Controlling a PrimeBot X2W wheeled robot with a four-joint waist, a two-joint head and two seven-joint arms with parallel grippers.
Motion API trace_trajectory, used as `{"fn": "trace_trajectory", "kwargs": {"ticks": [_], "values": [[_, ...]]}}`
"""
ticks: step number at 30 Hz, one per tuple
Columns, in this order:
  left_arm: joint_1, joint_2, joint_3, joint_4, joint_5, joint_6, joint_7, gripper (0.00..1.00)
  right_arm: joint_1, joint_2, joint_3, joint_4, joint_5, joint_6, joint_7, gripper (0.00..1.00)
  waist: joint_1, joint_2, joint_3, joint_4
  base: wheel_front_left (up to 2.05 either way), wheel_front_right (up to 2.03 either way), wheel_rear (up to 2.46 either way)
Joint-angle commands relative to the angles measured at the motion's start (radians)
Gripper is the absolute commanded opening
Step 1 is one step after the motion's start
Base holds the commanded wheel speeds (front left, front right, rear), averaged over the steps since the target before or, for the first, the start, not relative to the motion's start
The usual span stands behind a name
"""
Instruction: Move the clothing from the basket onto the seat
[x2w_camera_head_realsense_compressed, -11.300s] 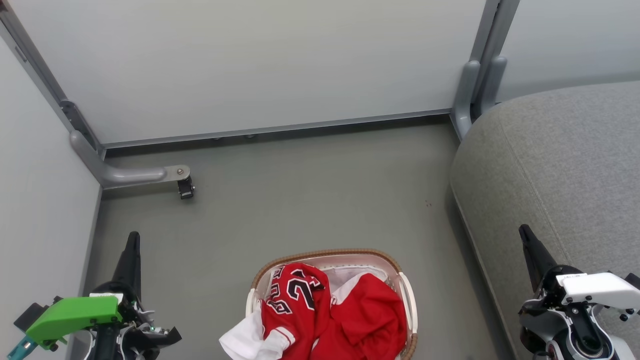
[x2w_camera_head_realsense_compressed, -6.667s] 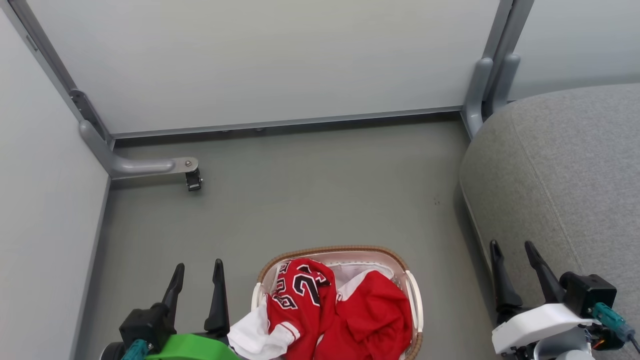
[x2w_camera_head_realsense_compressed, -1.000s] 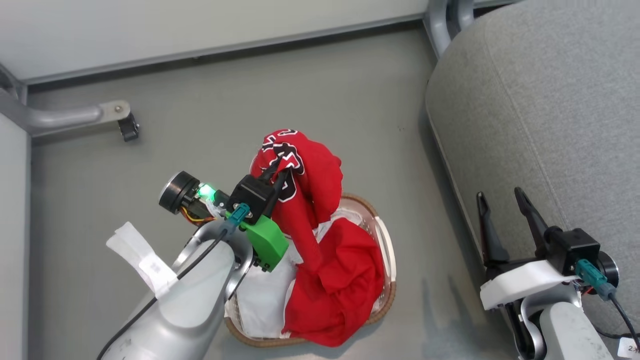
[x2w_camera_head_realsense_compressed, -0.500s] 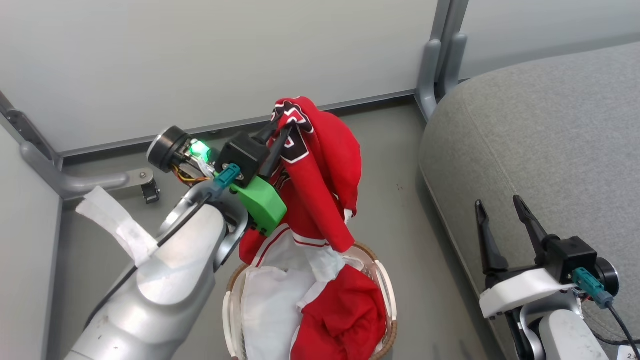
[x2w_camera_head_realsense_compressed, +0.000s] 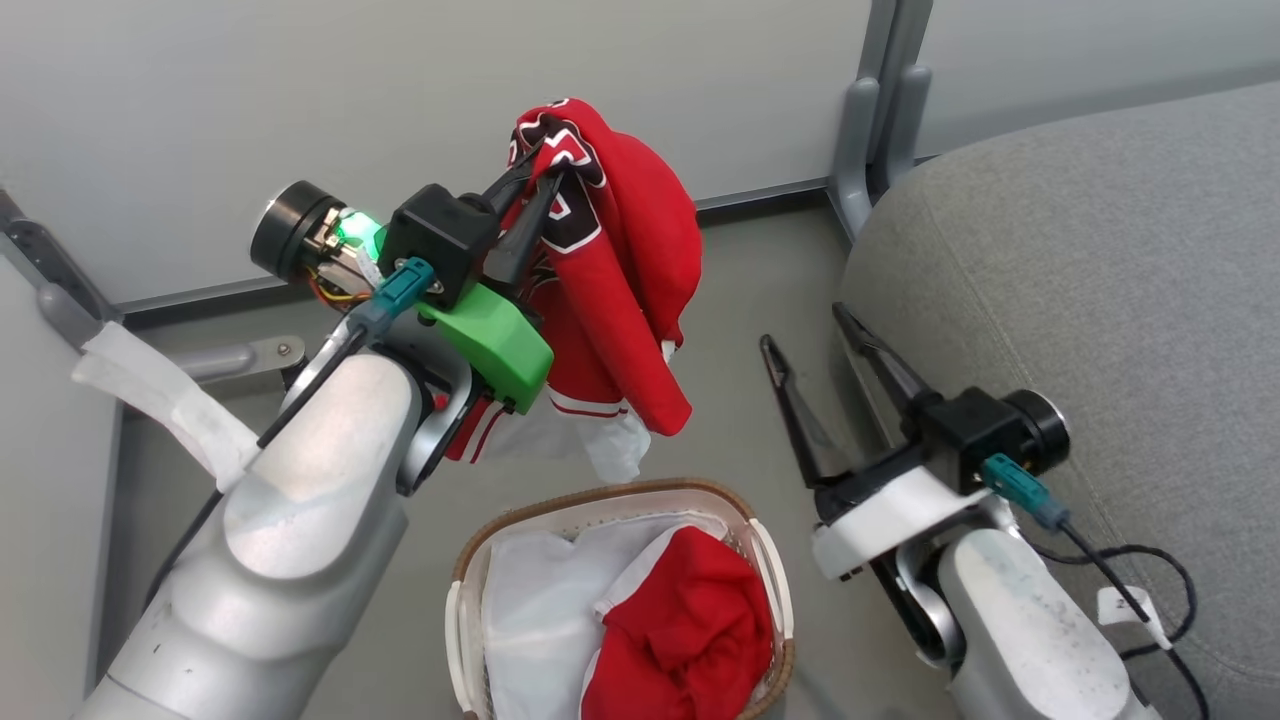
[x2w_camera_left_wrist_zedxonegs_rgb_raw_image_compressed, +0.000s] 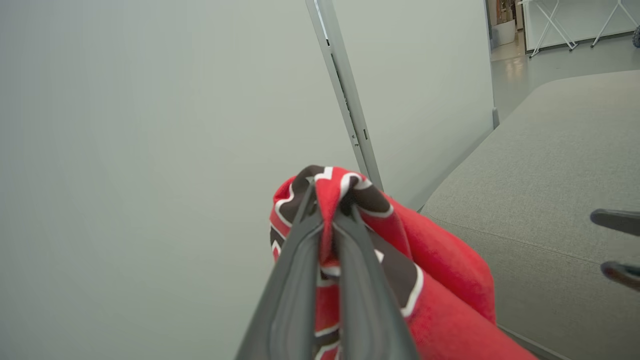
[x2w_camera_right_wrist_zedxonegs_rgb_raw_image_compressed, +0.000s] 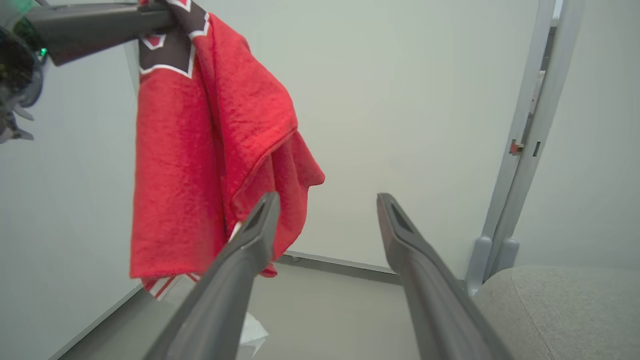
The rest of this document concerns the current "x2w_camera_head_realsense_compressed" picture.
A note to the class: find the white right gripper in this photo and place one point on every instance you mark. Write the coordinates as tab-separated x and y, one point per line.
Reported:
890	515

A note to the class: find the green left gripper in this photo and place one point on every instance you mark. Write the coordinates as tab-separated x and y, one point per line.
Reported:
495	340

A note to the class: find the red jersey with black-white print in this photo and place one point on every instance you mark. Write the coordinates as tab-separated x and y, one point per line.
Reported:
625	250

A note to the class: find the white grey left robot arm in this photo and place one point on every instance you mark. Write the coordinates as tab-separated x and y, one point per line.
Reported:
300	520

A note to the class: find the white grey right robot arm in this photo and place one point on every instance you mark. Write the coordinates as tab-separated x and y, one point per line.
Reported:
1020	630

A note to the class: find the white basket liner bag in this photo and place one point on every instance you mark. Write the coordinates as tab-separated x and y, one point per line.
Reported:
540	610

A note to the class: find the white laundry basket brown rim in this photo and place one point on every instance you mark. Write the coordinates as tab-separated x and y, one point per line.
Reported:
465	580

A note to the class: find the plain red garment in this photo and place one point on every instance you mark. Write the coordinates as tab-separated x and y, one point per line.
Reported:
690	630

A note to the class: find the small black caster wheel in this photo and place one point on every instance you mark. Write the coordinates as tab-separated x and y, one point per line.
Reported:
295	378

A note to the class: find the grey fabric sofa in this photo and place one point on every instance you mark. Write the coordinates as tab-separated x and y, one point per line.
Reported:
1120	270

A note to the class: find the white fabric strip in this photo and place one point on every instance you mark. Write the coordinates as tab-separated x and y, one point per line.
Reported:
170	395

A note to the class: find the black left wrist camera unit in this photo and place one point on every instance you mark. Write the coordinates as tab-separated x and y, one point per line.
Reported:
435	235

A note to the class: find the black wrist camera unit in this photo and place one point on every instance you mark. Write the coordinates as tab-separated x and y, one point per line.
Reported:
435	235
985	430

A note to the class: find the black right wrist camera unit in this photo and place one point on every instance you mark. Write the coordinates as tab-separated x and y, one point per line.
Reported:
985	430

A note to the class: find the grey double partition post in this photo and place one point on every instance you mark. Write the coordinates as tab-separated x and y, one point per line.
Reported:
860	130

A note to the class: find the grey partition foot with post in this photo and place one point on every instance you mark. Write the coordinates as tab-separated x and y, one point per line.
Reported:
60	290

